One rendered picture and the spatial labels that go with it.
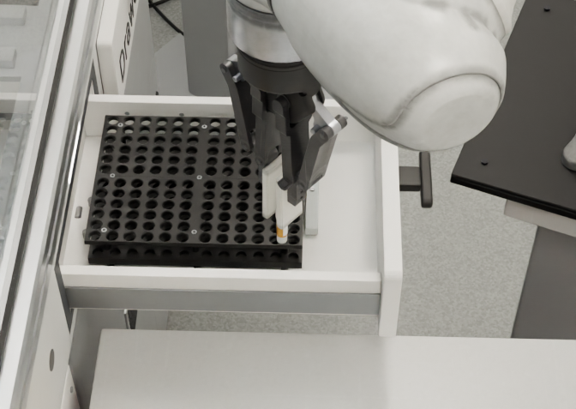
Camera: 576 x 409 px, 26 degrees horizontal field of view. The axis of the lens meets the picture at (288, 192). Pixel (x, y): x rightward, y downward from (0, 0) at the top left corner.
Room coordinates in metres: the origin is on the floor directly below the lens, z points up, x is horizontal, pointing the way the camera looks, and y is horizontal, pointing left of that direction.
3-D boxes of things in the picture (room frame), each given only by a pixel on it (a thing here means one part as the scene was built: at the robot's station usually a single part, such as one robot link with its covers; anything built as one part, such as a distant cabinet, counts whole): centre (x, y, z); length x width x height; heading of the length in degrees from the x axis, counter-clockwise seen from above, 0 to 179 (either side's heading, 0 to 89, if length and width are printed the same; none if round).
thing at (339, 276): (0.86, 0.10, 0.86); 0.40 x 0.26 x 0.06; 88
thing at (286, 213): (0.75, 0.00, 1.00); 0.03 x 0.01 x 0.07; 137
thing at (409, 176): (0.85, -0.13, 0.91); 0.07 x 0.04 x 0.01; 178
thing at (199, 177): (0.86, 0.09, 0.87); 0.22 x 0.18 x 0.06; 88
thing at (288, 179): (0.74, -0.01, 1.09); 0.04 x 0.01 x 0.11; 137
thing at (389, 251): (0.86, -0.11, 0.87); 0.29 x 0.02 x 0.11; 178
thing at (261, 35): (0.75, 0.00, 1.24); 0.09 x 0.09 x 0.06
